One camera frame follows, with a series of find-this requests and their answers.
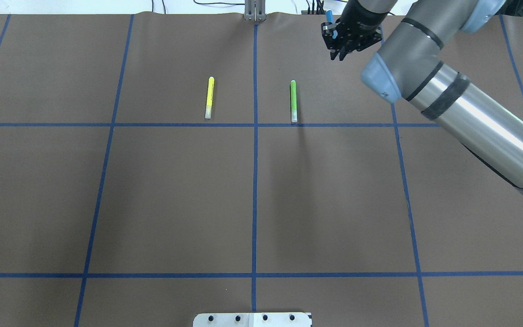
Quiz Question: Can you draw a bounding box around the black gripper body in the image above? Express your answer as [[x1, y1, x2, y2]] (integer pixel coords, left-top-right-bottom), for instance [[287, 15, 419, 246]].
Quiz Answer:
[[321, 17, 382, 54]]

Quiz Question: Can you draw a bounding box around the blue highlighter pen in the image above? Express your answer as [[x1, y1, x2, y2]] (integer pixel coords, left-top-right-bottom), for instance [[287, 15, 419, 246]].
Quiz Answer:
[[325, 10, 337, 39]]

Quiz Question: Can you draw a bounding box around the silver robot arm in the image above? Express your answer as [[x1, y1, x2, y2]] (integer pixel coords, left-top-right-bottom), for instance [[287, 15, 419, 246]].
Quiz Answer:
[[321, 0, 523, 196]]

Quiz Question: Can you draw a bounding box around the green highlighter pen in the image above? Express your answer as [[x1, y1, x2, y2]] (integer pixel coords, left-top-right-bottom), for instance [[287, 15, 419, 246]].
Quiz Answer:
[[289, 80, 298, 124]]

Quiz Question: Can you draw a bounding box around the yellow highlighter pen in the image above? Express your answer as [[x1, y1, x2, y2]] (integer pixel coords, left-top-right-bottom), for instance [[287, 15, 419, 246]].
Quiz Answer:
[[205, 76, 215, 119]]

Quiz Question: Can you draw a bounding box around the aluminium frame post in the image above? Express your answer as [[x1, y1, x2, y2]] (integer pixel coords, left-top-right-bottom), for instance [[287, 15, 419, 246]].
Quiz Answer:
[[243, 0, 267, 23]]

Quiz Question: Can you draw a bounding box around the white pedestal column base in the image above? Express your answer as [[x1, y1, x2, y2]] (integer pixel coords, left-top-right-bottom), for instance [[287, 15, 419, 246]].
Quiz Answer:
[[192, 312, 313, 327]]

